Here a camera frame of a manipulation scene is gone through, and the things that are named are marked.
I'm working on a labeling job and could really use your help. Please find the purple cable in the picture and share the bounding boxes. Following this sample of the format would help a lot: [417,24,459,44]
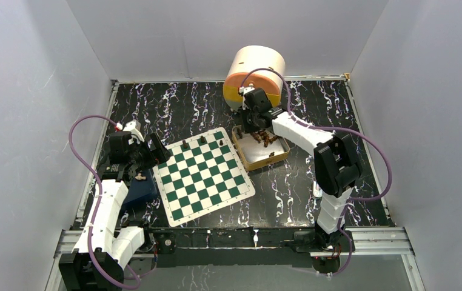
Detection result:
[68,115,141,291]
[239,67,393,276]

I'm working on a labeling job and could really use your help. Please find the small white blue tag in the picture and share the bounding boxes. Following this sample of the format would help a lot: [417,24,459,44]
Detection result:
[312,181,322,199]

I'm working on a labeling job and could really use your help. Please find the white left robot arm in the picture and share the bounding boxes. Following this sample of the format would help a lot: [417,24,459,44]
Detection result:
[59,130,171,290]

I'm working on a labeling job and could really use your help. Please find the green white chess board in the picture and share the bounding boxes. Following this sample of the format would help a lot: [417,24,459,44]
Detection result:
[153,127,256,227]

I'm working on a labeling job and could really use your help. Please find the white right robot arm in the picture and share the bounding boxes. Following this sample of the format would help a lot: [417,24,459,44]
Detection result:
[238,87,363,251]

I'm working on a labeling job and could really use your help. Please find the blue tin tray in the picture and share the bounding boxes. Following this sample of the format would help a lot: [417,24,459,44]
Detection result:
[121,169,159,210]

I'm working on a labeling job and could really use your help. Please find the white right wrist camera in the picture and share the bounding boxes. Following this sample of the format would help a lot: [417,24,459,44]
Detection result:
[239,86,255,95]

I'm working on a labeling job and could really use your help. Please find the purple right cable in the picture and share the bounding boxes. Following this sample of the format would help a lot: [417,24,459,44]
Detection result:
[239,67,393,276]

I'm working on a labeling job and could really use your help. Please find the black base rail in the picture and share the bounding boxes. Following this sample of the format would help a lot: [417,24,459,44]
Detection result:
[134,226,356,272]

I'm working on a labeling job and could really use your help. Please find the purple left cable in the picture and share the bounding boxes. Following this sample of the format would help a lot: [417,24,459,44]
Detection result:
[68,115,141,291]

